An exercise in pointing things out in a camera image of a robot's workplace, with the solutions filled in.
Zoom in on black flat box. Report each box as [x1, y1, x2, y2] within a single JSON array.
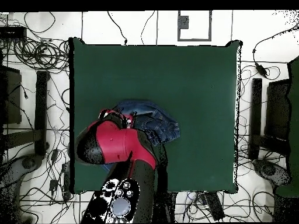
[[265, 79, 290, 141], [0, 66, 22, 125]]

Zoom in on dark green tablecloth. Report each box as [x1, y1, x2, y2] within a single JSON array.
[[69, 37, 242, 194]]

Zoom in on black stand base bars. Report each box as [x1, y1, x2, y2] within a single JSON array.
[[2, 70, 50, 156], [248, 78, 290, 160]]

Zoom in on long black power strip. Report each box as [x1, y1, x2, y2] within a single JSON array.
[[203, 191, 225, 221]]

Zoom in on small grey square plate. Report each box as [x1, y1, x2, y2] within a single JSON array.
[[178, 15, 189, 30]]

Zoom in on green cloth on neighbouring table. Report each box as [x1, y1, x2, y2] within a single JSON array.
[[274, 55, 299, 198]]

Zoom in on black cable with plug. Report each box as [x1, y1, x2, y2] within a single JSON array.
[[106, 10, 128, 46]]

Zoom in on coiled black cable bundle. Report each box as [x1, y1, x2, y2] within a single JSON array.
[[12, 38, 71, 71]]

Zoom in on blue denim jeans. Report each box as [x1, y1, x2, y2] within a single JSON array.
[[113, 100, 181, 147]]

